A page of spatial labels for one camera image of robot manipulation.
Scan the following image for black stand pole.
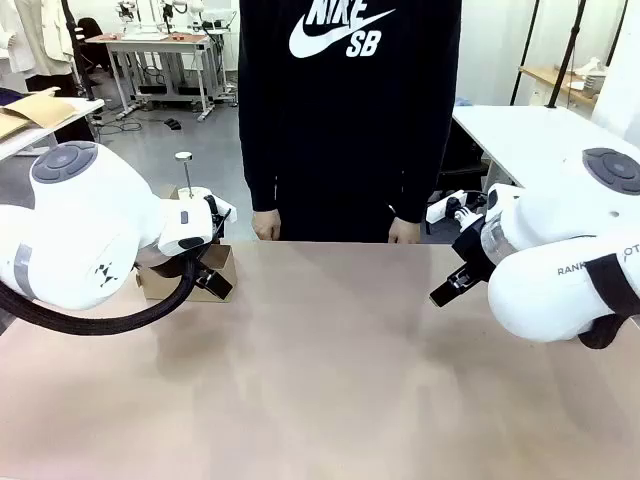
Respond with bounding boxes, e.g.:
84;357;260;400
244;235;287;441
59;0;97;102

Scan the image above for brown cardboard sheet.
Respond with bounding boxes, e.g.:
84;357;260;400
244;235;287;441
0;87;77;140

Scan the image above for black office chair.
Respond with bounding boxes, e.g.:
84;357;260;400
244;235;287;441
77;17;115;76

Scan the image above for brown cardboard cup carrier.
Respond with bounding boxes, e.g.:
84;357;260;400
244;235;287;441
135;184;238;303

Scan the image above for person's left hand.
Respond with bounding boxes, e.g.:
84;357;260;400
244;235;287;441
388;216;423;245

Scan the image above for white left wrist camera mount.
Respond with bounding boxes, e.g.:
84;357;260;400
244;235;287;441
201;192;237;224

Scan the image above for black tripod pole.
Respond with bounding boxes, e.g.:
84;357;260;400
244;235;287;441
546;0;587;110
509;0;540;106

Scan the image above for wooden background table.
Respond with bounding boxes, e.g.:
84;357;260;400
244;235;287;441
518;64;601;107

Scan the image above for metal rod with round disc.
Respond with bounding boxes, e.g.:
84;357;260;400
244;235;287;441
174;151;194;197

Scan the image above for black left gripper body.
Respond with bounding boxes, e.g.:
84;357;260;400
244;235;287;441
207;214;228;246

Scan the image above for person in black hoodie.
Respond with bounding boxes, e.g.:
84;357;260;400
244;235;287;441
238;0;462;244

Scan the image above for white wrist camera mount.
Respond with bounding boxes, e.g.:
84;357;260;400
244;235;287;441
425;190;489;224
201;192;237;224

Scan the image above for grey background workbench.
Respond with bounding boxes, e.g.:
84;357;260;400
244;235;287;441
85;32;220;123

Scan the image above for black left arm cable sleeve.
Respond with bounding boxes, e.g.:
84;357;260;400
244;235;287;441
0;257;201;337

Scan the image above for person's right hand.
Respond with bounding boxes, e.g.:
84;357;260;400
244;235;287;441
251;208;283;242

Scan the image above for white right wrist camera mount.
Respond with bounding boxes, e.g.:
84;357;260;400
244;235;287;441
425;190;489;224

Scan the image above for large white side table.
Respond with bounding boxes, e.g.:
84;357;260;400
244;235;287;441
451;104;640;201

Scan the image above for hanging white coats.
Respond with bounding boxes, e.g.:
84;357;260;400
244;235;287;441
0;0;76;77

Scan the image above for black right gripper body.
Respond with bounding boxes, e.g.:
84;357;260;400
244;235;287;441
451;217;497;286

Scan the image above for white objects on wooden table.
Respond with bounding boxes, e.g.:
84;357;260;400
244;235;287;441
574;57;609;94

